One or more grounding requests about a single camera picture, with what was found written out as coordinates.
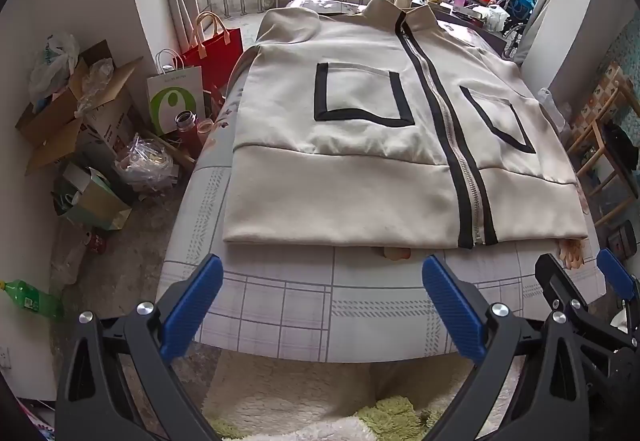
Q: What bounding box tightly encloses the green plastic bottle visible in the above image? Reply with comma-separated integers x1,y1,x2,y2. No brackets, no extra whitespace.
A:
0,278,65,322

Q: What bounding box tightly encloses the checkered orange cloth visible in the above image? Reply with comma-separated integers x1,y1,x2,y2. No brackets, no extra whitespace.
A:
572,63,626,142

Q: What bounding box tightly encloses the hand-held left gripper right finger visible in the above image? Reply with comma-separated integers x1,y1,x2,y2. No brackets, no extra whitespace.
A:
421,255,596,441

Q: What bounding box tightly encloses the translucent plastic bag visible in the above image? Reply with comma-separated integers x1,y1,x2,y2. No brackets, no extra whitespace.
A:
482,3,511,34

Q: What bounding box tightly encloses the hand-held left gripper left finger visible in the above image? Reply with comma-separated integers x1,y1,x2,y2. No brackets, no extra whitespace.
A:
55,253,224,441

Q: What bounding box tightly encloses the red tote bag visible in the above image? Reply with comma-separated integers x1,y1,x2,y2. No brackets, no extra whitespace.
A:
179,12,244,94

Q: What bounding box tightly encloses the clear plastic bag of scraps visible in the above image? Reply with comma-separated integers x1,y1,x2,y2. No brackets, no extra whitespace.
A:
114,133,180,194

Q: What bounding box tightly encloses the black bag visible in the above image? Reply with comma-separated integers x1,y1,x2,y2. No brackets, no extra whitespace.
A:
602,123,640,172

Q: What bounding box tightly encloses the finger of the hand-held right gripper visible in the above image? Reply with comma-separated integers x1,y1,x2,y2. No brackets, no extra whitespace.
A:
596,248,640,307
534,252,592,322

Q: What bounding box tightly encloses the white plastic bag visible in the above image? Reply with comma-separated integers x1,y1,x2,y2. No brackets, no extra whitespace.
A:
28,33,81,104

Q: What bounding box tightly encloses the floral grid tablecloth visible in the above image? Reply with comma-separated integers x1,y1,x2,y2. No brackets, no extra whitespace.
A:
155,0,608,364

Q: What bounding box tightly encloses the beige zip jacket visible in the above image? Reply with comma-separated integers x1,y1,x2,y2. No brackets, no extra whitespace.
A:
221,0,590,250

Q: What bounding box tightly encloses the black floor box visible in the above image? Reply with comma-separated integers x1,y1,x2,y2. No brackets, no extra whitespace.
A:
607,220,638,254

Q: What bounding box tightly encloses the white green paper bag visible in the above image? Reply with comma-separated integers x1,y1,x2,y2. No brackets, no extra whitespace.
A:
146,49,206,136

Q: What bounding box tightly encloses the red drink can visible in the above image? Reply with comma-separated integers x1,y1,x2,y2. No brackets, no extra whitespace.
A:
82,231,107,256

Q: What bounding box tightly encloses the dark red thermos bottle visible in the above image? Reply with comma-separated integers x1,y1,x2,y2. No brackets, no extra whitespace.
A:
175,111,201,156

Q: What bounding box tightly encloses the dark side table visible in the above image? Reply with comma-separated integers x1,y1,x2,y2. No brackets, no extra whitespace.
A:
407,0,511,56

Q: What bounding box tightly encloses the cardboard box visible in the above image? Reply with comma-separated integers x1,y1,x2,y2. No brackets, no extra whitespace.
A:
15,40,146,176

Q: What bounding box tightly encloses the green paper box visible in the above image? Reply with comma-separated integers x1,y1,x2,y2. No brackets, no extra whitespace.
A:
52,163,133,232

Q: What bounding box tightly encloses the green shaggy rug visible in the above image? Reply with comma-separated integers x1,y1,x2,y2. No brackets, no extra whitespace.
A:
210,396,446,441

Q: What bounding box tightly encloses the crumpled clear plastic wrap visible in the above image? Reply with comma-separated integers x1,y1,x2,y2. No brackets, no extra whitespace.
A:
75,57,116,116

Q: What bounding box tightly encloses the cream shaggy rug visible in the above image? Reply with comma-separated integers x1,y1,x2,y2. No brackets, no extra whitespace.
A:
200,361,521,441

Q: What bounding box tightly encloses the wooden chair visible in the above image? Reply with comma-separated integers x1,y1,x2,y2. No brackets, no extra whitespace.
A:
567,66,640,229

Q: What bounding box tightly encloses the pink cup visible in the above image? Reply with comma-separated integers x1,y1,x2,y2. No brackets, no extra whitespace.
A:
196,118,216,149

